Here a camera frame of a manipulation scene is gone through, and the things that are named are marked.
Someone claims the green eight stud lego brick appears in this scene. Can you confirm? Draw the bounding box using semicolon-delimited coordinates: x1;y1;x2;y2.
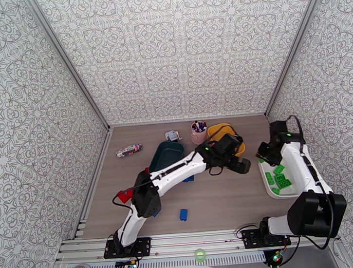
277;179;294;191

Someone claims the yellow plastic bin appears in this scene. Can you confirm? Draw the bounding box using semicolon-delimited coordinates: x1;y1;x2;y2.
206;121;247;161

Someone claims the pink pen cup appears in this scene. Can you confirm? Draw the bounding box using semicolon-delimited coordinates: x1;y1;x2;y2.
189;121;209;146

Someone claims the white plastic bin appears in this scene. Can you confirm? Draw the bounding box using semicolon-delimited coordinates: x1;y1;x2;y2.
257;150;304;200

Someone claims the grey crank pencil sharpener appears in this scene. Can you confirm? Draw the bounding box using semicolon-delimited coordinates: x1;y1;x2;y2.
165;129;184;144

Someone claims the teal plastic bin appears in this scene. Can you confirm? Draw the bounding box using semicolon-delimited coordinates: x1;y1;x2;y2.
147;139;187;175

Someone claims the striped candy wrapper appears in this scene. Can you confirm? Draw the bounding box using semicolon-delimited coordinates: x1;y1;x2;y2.
115;143;144;158

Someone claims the right circuit board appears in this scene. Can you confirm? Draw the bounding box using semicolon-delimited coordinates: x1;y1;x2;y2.
271;251;286;264

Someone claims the green tape roll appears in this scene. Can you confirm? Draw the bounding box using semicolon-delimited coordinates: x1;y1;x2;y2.
194;248;207;263

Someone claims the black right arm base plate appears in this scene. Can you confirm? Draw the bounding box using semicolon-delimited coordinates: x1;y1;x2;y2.
241;225;292;249

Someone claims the aluminium frame rail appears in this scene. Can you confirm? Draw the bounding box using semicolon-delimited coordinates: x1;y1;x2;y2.
54;219;340;264

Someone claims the aluminium corner post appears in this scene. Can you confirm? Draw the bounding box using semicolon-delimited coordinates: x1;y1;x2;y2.
24;0;111;135
256;0;339;117

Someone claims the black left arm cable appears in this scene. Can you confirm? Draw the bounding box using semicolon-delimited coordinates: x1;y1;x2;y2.
111;179;158;212

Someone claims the white slotted cable duct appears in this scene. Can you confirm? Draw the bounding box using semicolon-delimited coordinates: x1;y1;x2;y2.
92;251;266;268

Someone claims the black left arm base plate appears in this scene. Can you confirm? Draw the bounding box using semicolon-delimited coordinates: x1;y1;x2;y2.
102;236;152;260

